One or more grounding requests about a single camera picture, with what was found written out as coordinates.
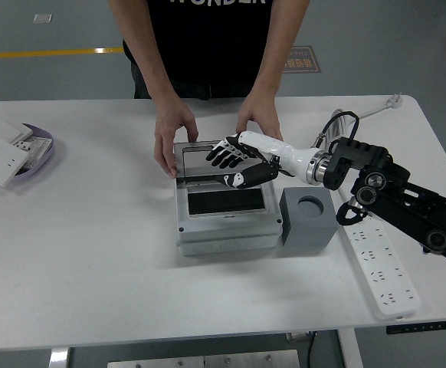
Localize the white power strip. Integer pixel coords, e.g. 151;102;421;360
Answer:
337;216;422;321

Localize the black cable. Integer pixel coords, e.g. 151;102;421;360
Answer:
306;331;319;368

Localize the person's left hand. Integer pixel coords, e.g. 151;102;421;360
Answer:
235;94;284;142

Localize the grey cube with round hole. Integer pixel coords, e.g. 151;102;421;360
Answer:
279;186;339;255

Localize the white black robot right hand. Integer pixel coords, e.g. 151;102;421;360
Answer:
205;130;316;190

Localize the white table leg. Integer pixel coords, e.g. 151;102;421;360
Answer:
336;328;364;368
48;347;71;368

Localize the black table control panel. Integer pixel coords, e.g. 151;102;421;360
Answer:
385;320;446;336

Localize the person's right hand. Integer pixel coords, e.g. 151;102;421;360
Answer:
153;96;200;179

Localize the person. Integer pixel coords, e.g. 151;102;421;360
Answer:
122;0;285;101

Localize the white wall switch plate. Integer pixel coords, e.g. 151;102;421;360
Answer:
0;118;34;146

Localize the grey junction box with lid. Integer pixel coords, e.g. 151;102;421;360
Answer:
172;140;284;257

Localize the printed socket panel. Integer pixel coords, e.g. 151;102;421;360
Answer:
11;136;54;169

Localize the metal base plate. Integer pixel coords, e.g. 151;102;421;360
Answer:
107;349;300;368

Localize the purple tray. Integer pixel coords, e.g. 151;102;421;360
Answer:
0;122;57;188

